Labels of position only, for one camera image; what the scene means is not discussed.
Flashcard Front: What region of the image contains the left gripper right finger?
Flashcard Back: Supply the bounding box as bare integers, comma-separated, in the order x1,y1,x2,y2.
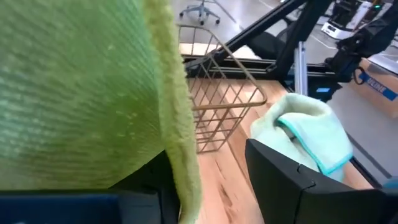
244,139,398,224

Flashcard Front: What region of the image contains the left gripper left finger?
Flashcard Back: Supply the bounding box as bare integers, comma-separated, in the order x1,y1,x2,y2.
110,151,182,224

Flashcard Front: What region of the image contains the lime green microfiber towel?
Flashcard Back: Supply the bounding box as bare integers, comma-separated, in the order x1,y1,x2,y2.
0,0,203,224

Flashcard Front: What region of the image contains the pale green microfiber towel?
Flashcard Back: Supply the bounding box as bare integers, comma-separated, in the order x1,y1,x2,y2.
250,92,354,183

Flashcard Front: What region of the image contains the blue microfiber towel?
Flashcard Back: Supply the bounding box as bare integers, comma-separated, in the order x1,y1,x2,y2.
384,176,398,190

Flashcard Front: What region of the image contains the cardboard box with blue tape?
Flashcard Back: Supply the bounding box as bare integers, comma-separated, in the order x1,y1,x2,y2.
349,57,398,119

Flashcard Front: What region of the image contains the black office chair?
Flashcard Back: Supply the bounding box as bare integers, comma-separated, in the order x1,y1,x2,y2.
247,21,298,60

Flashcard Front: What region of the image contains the white machine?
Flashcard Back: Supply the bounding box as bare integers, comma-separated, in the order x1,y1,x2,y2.
321,0,373,40

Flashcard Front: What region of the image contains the grey office chair base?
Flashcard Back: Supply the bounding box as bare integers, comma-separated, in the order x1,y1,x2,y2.
178,0,221,26

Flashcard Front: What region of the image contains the copper wire basket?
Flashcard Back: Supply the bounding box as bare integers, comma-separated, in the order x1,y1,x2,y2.
177,24,268,155

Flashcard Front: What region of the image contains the silver aluminium post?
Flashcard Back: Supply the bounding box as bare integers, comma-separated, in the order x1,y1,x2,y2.
293,41,309,96

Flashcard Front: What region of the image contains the black aluminium table frame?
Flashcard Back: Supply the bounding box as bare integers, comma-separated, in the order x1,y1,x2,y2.
182,0,343,94

